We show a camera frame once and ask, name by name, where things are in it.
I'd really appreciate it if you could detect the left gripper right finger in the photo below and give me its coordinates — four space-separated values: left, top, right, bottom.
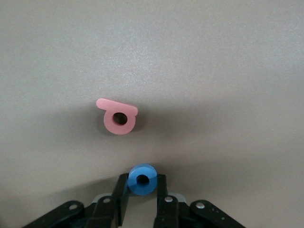
153 174 247 228

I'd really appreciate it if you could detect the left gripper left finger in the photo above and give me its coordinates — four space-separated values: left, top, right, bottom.
23 174 130 228

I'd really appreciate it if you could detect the blue foam letter o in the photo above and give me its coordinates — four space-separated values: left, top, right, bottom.
127 163 158 196

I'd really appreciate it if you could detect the pink foam letter p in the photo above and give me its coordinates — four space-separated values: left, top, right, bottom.
95 98 139 136

